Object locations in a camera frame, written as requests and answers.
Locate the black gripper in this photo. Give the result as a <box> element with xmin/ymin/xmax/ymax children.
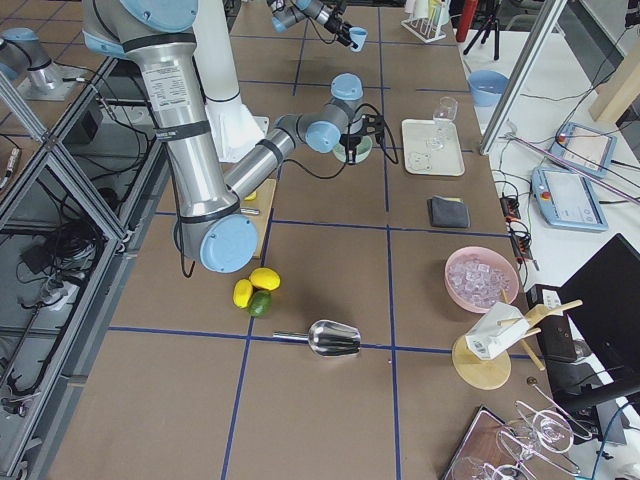
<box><xmin>324</xmin><ymin>15</ymin><xmax>352</xmax><ymax>46</ymax></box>
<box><xmin>341</xmin><ymin>132</ymin><xmax>365</xmax><ymax>165</ymax></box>

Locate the light green bowl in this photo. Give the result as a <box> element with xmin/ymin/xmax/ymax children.
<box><xmin>332</xmin><ymin>136</ymin><xmax>373</xmax><ymax>165</ymax></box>

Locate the light blue plastic cup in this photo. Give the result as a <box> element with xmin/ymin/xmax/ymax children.
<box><xmin>349</xmin><ymin>27</ymin><xmax>368</xmax><ymax>52</ymax></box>

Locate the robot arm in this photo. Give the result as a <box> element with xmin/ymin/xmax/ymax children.
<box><xmin>82</xmin><ymin>1</ymin><xmax>363</xmax><ymax>273</ymax></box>
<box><xmin>267</xmin><ymin>0</ymin><xmax>356</xmax><ymax>47</ymax></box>

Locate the pink bowl with ice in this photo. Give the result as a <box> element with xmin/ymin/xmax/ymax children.
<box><xmin>444</xmin><ymin>246</ymin><xmax>520</xmax><ymax>313</ymax></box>

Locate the metal ice scoop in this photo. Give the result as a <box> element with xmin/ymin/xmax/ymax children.
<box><xmin>273</xmin><ymin>319</ymin><xmax>361</xmax><ymax>357</ymax></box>

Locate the cream bear tray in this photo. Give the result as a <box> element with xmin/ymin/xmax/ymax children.
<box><xmin>401</xmin><ymin>119</ymin><xmax>465</xmax><ymax>177</ymax></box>

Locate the clear wine glass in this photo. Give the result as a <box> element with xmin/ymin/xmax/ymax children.
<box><xmin>427</xmin><ymin>96</ymin><xmax>458</xmax><ymax>151</ymax></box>

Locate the wooden cutting board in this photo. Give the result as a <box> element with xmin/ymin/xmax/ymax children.
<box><xmin>241</xmin><ymin>178</ymin><xmax>277</xmax><ymax>259</ymax></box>

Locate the red fire extinguisher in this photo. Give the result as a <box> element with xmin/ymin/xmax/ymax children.
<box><xmin>455</xmin><ymin>0</ymin><xmax>479</xmax><ymax>43</ymax></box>

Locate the blue basin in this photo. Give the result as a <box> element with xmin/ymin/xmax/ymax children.
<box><xmin>467</xmin><ymin>70</ymin><xmax>509</xmax><ymax>107</ymax></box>

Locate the black tripod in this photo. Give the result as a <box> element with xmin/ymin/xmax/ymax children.
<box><xmin>462</xmin><ymin>11</ymin><xmax>500</xmax><ymax>61</ymax></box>

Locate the yellow lemon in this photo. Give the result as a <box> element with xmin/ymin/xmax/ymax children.
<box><xmin>232</xmin><ymin>279</ymin><xmax>254</xmax><ymax>309</ymax></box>
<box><xmin>249</xmin><ymin>267</ymin><xmax>281</xmax><ymax>291</ymax></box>

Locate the green lime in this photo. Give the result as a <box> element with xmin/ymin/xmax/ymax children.
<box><xmin>247</xmin><ymin>290</ymin><xmax>272</xmax><ymax>318</ymax></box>

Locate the blue teach pendant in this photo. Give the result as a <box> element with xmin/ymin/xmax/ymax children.
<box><xmin>549</xmin><ymin>122</ymin><xmax>617</xmax><ymax>179</ymax></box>
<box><xmin>531</xmin><ymin>167</ymin><xmax>608</xmax><ymax>232</ymax></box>

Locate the white carton on stand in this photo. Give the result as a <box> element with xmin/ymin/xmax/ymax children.
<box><xmin>464</xmin><ymin>302</ymin><xmax>529</xmax><ymax>360</ymax></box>

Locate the wooden stand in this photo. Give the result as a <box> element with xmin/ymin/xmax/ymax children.
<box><xmin>452</xmin><ymin>300</ymin><xmax>583</xmax><ymax>390</ymax></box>

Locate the black laptop monitor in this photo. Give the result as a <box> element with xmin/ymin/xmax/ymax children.
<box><xmin>538</xmin><ymin>233</ymin><xmax>639</xmax><ymax>412</ymax></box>

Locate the hanging wine glass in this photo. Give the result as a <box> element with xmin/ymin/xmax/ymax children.
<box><xmin>496</xmin><ymin>400</ymin><xmax>593</xmax><ymax>476</ymax></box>

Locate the white wire rack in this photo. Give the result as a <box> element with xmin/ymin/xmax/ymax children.
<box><xmin>401</xmin><ymin>0</ymin><xmax>450</xmax><ymax>44</ymax></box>

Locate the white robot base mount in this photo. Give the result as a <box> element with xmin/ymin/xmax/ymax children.
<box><xmin>205</xmin><ymin>97</ymin><xmax>269</xmax><ymax>163</ymax></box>

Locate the aluminium frame post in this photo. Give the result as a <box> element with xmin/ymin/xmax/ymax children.
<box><xmin>479</xmin><ymin>0</ymin><xmax>567</xmax><ymax>155</ymax></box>

